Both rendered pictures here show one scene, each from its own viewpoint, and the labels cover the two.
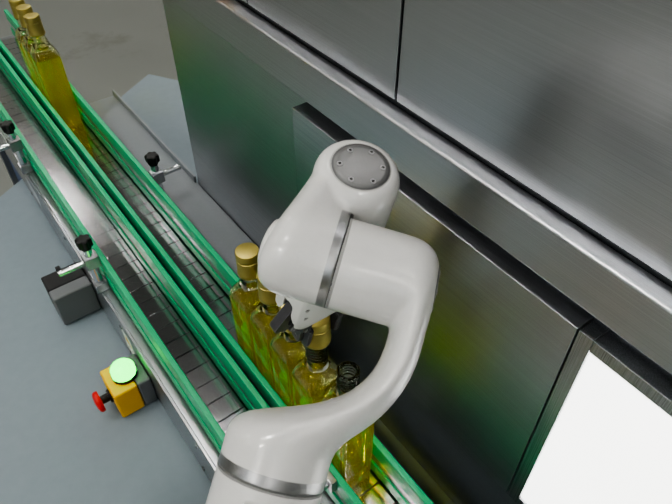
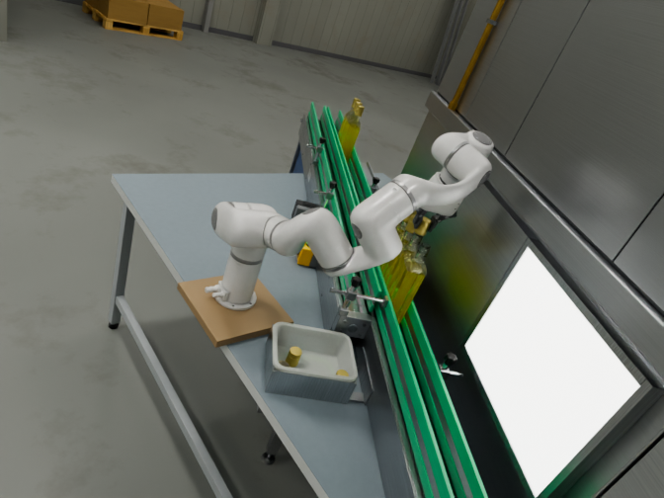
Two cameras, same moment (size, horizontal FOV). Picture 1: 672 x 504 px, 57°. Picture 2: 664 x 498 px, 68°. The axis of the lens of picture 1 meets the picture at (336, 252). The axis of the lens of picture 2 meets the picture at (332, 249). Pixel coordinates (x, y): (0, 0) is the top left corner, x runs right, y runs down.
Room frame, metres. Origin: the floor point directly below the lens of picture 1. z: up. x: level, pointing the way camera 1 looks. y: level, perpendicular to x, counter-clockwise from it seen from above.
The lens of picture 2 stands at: (-0.76, -0.19, 1.69)
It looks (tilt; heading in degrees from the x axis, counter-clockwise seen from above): 29 degrees down; 20
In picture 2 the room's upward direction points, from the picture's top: 22 degrees clockwise
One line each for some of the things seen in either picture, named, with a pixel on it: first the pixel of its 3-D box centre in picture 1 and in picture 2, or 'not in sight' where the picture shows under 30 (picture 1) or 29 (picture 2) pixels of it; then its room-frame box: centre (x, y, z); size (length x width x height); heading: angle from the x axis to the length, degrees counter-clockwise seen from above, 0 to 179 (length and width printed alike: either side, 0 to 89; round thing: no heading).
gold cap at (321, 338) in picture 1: (316, 327); (422, 225); (0.47, 0.02, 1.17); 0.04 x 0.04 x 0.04
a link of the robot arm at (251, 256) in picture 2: not in sight; (250, 230); (0.24, 0.40, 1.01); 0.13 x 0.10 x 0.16; 146
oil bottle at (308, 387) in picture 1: (319, 407); (396, 277); (0.47, 0.02, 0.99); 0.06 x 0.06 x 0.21; 36
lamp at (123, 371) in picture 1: (122, 369); not in sight; (0.64, 0.38, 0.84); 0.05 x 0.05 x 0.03
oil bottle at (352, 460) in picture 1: (346, 435); (403, 290); (0.43, -0.01, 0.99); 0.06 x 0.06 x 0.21; 37
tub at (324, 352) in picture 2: not in sight; (309, 361); (0.18, 0.08, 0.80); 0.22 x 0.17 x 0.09; 127
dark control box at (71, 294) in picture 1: (71, 293); (303, 213); (0.86, 0.55, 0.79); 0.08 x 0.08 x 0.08; 37
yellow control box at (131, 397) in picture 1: (128, 386); (307, 253); (0.64, 0.38, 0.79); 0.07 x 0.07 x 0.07; 37
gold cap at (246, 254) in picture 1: (248, 261); not in sight; (0.62, 0.12, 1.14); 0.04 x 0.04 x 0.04
